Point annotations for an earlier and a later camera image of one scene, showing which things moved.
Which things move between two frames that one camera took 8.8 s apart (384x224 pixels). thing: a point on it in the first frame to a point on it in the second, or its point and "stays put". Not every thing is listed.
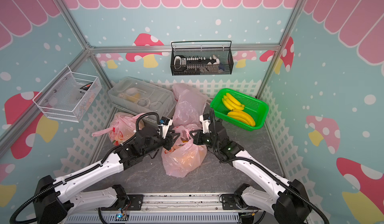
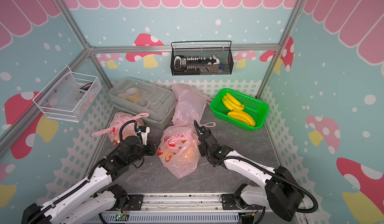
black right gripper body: [205, 139] to [203, 152]
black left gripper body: [160, 142] to [148, 150]
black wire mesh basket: [193, 61] stays put
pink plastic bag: [185, 156] stays put
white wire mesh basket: [65, 97] stays put
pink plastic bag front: [122, 125] stays put
